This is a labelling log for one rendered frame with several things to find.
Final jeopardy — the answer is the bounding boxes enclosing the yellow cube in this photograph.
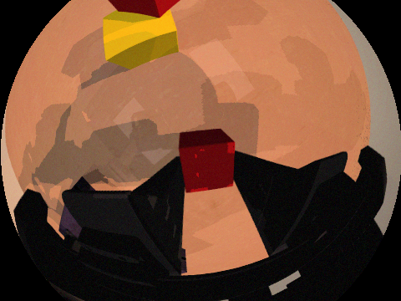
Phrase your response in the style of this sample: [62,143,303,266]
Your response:
[103,9,180,70]

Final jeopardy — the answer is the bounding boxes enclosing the red cube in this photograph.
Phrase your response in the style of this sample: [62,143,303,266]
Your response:
[108,0,180,18]
[178,128,235,193]

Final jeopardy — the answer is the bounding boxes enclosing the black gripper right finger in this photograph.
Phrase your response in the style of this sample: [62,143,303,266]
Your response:
[234,150,348,257]

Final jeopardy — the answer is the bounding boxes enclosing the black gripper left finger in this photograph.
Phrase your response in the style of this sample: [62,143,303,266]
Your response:
[61,156,185,275]

